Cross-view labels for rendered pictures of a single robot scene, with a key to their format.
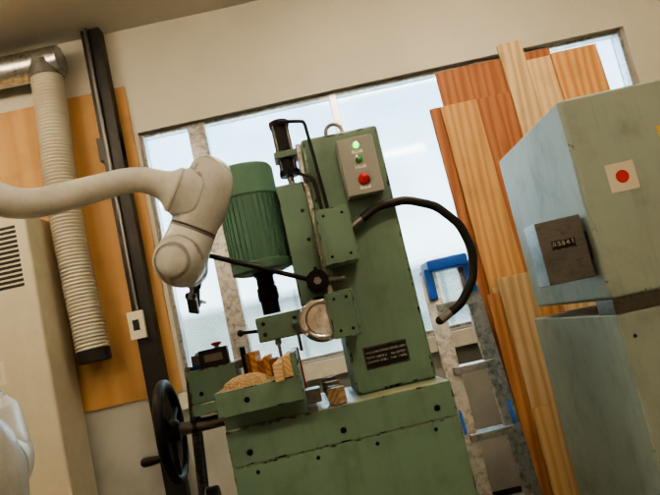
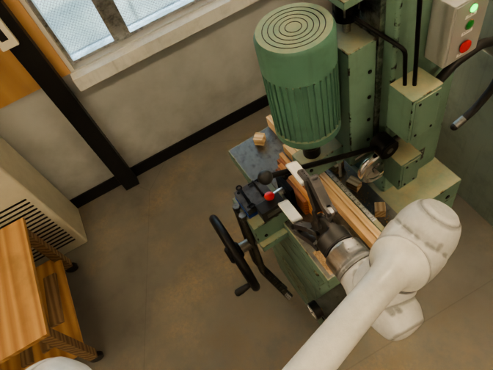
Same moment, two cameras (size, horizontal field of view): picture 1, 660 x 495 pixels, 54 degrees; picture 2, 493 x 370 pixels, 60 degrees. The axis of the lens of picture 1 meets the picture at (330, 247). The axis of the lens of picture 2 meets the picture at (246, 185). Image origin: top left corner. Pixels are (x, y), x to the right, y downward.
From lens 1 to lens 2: 1.66 m
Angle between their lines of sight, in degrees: 61
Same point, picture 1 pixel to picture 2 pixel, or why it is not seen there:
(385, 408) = not seen: hidden behind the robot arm
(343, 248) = (425, 125)
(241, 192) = (316, 81)
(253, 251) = (320, 131)
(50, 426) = not seen: outside the picture
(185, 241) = (419, 311)
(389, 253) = not seen: hidden behind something
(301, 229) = (364, 90)
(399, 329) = (423, 143)
